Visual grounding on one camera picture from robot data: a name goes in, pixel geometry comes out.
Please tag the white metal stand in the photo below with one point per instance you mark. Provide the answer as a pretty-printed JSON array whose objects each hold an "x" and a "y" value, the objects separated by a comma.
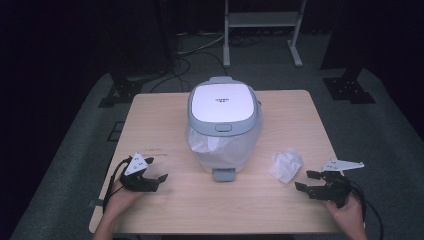
[{"x": 263, "y": 19}]

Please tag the white tissue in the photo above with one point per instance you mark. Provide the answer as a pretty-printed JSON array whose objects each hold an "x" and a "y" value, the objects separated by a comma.
[{"x": 286, "y": 165}]

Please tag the black stand base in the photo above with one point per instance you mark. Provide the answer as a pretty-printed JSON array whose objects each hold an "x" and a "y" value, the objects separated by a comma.
[
  {"x": 121, "y": 91},
  {"x": 348, "y": 90}
]

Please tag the person's right hand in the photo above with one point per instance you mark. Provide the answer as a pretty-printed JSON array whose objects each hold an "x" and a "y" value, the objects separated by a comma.
[{"x": 351, "y": 213}]

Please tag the grey tape strip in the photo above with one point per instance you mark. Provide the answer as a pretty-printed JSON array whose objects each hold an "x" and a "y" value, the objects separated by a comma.
[{"x": 95, "y": 203}]

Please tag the dark floor outlet plate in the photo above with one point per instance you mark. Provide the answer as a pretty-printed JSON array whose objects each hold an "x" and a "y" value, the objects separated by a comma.
[{"x": 115, "y": 131}]

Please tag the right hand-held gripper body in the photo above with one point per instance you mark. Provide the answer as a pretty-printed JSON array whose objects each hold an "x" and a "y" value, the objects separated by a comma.
[{"x": 333, "y": 191}]

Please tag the person's left hand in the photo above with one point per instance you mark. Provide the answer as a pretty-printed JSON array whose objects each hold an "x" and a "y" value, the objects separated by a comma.
[{"x": 118, "y": 200}]

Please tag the white grey pedal trash can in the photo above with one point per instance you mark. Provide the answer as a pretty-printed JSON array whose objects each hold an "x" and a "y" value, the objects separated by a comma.
[{"x": 221, "y": 103}]

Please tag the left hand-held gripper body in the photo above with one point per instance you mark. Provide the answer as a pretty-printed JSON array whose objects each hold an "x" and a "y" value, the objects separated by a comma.
[{"x": 138, "y": 181}]

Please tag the clear plastic bin liner bag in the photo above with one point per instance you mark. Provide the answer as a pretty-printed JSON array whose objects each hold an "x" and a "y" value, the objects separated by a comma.
[{"x": 206, "y": 144}]

